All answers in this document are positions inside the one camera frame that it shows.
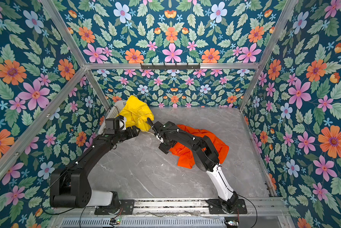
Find orange shorts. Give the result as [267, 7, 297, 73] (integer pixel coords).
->
[169, 124, 230, 169]

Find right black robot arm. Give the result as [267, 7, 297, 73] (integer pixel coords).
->
[147, 118, 238, 213]

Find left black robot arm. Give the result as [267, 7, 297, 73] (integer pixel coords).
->
[50, 126, 140, 212]

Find yellow shorts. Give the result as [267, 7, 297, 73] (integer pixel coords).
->
[120, 96, 154, 132]

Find white plastic laundry basket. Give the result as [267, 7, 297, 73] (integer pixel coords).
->
[97, 100, 127, 135]

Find left electronics board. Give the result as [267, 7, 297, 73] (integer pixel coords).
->
[110, 218, 121, 226]

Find electronics board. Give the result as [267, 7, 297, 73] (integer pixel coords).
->
[224, 219, 239, 228]
[110, 218, 121, 226]

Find white ventilation grille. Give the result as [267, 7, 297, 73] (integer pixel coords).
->
[60, 217, 226, 228]

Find right electronics board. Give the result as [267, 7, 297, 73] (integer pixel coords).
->
[224, 219, 239, 228]

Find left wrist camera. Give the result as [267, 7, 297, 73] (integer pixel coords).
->
[103, 117, 126, 135]

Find black hook rail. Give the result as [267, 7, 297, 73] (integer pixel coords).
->
[140, 63, 201, 70]

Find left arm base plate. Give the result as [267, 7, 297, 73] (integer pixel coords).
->
[95, 199, 135, 216]

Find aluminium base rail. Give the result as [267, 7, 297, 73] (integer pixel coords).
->
[51, 197, 291, 222]

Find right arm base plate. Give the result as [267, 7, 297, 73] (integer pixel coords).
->
[206, 199, 247, 215]

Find right black base cable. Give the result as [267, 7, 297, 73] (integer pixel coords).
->
[237, 193, 258, 228]

